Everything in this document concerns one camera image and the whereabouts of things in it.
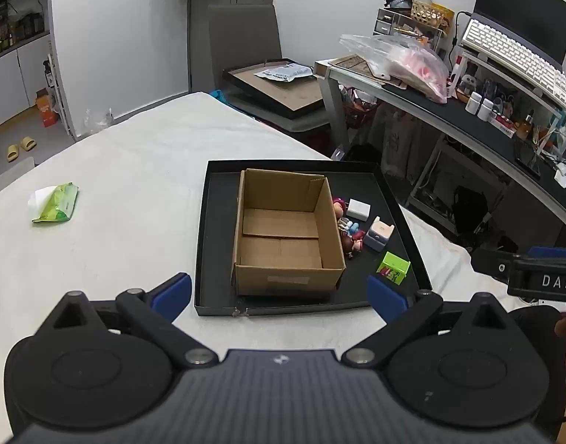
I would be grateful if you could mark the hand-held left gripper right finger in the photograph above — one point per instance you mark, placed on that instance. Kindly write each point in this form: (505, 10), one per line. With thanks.
(387, 293)

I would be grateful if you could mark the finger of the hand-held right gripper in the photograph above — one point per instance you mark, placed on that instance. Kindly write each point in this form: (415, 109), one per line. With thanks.
(491, 264)

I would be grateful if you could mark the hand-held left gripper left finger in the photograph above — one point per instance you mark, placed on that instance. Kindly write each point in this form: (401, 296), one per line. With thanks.
(172, 293)

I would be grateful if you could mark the green toy block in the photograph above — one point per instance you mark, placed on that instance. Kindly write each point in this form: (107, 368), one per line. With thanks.
(394, 269)

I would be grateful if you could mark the shallow black tray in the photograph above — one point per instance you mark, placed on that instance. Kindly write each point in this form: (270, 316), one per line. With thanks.
(403, 240)

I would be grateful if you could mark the lilac toy box beige lid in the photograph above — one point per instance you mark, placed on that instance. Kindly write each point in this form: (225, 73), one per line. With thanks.
(378, 235)

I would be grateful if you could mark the brown-haired doll figure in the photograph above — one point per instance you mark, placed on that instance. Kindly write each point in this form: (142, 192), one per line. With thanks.
(353, 244)

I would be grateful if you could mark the small blue white figure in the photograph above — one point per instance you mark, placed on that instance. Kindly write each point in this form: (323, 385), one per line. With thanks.
(350, 227)

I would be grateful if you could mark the white rectangular block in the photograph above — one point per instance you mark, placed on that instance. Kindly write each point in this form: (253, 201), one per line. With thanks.
(359, 208)

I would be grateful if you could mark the pink toy figure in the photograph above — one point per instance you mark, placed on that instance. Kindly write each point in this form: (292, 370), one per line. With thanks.
(339, 206)

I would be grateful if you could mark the brown cardboard box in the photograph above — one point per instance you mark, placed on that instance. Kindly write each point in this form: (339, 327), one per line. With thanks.
(283, 236)

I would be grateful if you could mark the white charger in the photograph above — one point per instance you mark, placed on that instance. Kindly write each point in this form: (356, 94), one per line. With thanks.
(563, 175)

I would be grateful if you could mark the black phone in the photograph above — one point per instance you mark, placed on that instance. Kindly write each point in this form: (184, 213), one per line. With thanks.
(526, 157)

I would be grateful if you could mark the green tissue pack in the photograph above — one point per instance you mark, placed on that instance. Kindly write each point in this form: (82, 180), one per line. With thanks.
(58, 203)

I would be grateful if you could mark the beige tote bag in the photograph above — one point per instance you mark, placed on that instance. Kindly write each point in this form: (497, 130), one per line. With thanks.
(398, 141)

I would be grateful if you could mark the grey desk with black mat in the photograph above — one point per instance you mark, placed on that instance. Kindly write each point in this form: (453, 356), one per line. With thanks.
(449, 115)

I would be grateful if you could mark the white bottle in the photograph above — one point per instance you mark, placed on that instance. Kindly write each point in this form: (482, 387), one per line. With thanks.
(472, 101)
(485, 109)

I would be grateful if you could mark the red basket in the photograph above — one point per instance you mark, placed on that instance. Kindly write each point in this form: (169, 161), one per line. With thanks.
(360, 111)

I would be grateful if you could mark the white monitor riser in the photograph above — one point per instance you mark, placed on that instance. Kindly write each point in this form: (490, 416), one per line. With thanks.
(509, 78)

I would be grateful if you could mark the teal cloth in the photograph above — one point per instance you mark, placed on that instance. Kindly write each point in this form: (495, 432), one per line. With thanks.
(219, 96)

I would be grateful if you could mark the white keyboard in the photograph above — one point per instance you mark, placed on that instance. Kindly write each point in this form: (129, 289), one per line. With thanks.
(514, 58)

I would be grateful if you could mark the yellow slipper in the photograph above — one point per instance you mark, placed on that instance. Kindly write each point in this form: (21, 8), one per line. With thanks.
(12, 152)
(27, 143)

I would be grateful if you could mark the orange carton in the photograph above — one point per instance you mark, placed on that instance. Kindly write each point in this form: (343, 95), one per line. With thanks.
(47, 111)

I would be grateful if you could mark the clear plastic bag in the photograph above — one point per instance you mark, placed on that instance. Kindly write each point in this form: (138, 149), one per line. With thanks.
(398, 60)

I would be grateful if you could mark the black tray with cardboard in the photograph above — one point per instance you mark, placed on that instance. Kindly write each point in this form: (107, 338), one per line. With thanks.
(276, 90)

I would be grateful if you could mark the white printed paper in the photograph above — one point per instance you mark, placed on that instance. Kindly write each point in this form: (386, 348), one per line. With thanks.
(286, 72)

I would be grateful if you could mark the black monitor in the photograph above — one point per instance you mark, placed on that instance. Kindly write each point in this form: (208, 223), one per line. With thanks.
(523, 9)

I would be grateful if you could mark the grey chair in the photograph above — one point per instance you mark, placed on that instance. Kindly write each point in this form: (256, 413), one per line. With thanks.
(243, 46)

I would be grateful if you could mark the wicker basket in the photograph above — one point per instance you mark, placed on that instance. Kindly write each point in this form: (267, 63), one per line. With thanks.
(426, 12)

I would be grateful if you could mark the white cabinet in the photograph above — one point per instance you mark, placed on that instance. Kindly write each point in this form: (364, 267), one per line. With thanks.
(15, 83)

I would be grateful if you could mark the small drawer organizer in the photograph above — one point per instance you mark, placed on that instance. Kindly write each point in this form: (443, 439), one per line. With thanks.
(391, 21)

